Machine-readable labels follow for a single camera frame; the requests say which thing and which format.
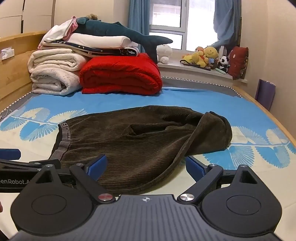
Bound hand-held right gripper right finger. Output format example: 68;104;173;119
178;156;259;204

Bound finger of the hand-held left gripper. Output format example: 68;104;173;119
0;159;61;171
0;149;22;160

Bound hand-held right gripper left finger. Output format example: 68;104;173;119
35;155;115;202

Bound brown corduroy pants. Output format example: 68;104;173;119
50;105;233;195

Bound blue patterned bed sheet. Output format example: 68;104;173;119
0;86;296;209

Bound red folded blanket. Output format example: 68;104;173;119
79;53;163;95

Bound white folded quilt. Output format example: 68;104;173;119
28;48;89;95

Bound windowsill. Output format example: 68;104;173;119
158;57;248;83

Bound tissue pack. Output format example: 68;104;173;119
0;47;15;61

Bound panda plush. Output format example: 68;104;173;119
218;56;230;73

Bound small yellow plush toy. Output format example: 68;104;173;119
183;52;208;68

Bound navy star-trimmed folded blanket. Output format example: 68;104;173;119
44;41;140;57

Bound red patterned cushion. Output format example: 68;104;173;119
228;46;249;80

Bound white plush toy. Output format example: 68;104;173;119
156;44;173;64

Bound white pillow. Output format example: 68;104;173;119
44;33;139;49

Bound white and pink folded cloth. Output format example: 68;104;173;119
38;16;78;49

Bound blue shark plush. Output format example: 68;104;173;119
74;17;173;63

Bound cream wardrobe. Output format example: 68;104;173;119
0;0;57;39

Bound blue curtain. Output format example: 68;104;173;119
128;0;151;39
209;0;242;49

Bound window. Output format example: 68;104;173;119
148;0;218;52

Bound wooden bed frame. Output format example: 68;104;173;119
0;31;296;144

